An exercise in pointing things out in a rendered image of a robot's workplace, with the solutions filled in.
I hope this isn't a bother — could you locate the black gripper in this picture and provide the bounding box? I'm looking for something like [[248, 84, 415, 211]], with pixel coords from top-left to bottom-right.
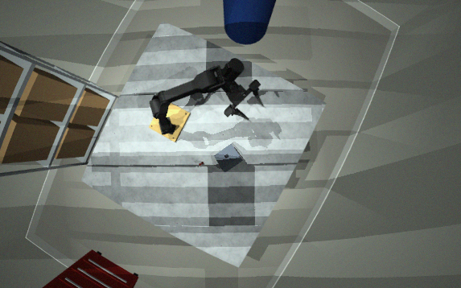
[[224, 80, 263, 120]]

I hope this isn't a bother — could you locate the grey panel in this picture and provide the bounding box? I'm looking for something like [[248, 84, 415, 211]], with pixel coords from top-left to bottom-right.
[[214, 144, 243, 173]]

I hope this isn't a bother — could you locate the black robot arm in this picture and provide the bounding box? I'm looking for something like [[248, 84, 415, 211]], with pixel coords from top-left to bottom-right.
[[149, 58, 247, 134]]

